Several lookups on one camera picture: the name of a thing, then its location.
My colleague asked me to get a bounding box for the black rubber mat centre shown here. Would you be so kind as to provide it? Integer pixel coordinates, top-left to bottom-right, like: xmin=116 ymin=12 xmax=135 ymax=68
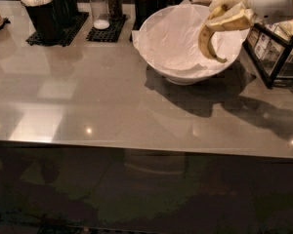
xmin=86 ymin=16 xmax=127 ymax=43

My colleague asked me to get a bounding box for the black rubber mat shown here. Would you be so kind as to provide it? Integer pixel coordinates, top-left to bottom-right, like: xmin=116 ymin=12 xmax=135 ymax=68
xmin=86 ymin=16 xmax=127 ymax=43
xmin=26 ymin=12 xmax=89 ymax=47

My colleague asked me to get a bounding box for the white paper liner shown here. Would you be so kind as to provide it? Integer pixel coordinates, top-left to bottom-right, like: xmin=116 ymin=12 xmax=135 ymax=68
xmin=131 ymin=0 xmax=248 ymax=78

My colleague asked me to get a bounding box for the yellow banana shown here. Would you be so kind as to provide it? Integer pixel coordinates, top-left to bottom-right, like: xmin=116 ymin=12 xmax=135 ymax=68
xmin=198 ymin=6 xmax=227 ymax=63

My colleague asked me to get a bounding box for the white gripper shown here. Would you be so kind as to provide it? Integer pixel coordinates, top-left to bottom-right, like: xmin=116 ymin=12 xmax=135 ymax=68
xmin=205 ymin=0 xmax=293 ymax=32

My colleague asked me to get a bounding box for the black wire rack with packets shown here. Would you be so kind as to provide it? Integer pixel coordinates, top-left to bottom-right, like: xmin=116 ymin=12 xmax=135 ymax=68
xmin=243 ymin=20 xmax=293 ymax=88

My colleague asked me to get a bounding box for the black cup with white cutlery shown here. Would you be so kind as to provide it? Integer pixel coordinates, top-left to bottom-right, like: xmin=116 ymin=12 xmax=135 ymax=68
xmin=21 ymin=0 xmax=58 ymax=30

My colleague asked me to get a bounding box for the black cup with wooden stirrers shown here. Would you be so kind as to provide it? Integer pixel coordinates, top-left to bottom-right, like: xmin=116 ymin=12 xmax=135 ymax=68
xmin=131 ymin=0 xmax=170 ymax=20

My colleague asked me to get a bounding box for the salt shaker glass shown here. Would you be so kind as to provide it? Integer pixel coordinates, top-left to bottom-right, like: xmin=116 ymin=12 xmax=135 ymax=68
xmin=89 ymin=0 xmax=109 ymax=30

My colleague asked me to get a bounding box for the pepper shaker glass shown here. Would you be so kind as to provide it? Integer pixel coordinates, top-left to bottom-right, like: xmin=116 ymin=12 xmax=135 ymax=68
xmin=106 ymin=0 xmax=123 ymax=20

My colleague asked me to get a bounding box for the black cup rear left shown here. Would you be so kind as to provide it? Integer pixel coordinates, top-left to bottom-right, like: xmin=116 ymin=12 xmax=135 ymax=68
xmin=32 ymin=0 xmax=80 ymax=21

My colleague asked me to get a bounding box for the black rubber mat left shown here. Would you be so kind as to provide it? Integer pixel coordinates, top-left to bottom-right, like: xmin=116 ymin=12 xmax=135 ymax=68
xmin=26 ymin=12 xmax=89 ymax=47

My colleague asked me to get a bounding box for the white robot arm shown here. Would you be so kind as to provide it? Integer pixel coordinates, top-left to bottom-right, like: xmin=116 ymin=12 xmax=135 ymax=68
xmin=206 ymin=0 xmax=293 ymax=31

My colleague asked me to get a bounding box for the white ceramic bowl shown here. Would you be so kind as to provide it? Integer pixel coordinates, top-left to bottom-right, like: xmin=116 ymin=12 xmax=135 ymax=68
xmin=137 ymin=4 xmax=250 ymax=86

